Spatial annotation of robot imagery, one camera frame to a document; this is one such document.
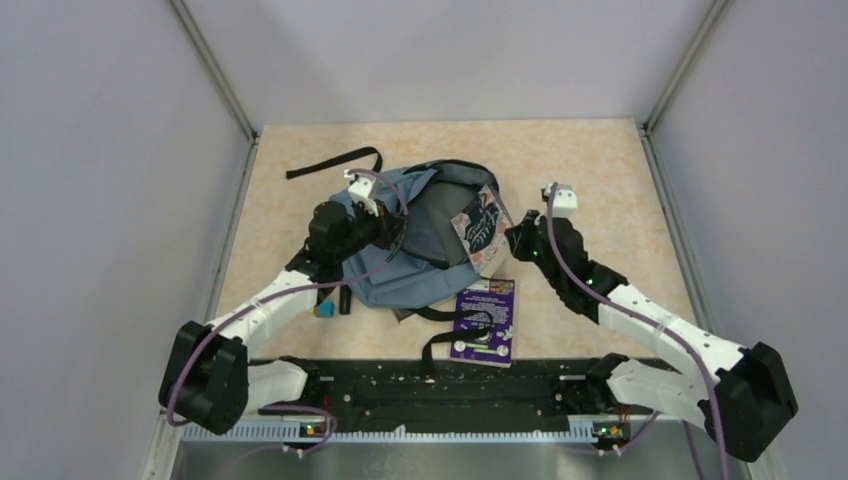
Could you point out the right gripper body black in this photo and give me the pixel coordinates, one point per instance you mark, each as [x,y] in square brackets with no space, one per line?
[527,247]

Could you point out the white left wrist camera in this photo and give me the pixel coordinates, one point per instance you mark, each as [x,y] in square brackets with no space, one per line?
[363,189]

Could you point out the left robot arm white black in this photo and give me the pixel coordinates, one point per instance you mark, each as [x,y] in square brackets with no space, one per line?
[205,381]

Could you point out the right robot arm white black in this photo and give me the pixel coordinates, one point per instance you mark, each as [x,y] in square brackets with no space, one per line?
[740,396]

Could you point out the aluminium front rail frame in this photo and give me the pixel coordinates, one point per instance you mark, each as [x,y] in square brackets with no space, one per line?
[287,440]

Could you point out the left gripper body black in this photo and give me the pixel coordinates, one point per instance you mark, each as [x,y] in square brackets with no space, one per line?
[364,229]

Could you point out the purple game card pack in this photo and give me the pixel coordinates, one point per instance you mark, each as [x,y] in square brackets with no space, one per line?
[488,333]

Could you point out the Little Women floral book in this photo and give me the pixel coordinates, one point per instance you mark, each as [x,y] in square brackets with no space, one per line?
[481,228]

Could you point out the colourful wooden block puzzle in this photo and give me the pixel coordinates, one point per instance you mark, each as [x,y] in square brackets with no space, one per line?
[324,310]

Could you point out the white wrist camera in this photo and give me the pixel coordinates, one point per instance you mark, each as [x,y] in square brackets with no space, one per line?
[561,201]
[363,189]

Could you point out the blue grey student backpack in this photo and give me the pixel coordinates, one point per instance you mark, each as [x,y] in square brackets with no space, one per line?
[431,265]

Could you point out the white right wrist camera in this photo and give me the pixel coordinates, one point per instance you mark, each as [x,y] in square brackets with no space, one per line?
[561,201]

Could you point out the purple black highlighter marker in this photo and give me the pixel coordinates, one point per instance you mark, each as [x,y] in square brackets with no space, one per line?
[345,300]

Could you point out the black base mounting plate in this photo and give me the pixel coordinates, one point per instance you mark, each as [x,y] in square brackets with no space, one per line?
[376,396]

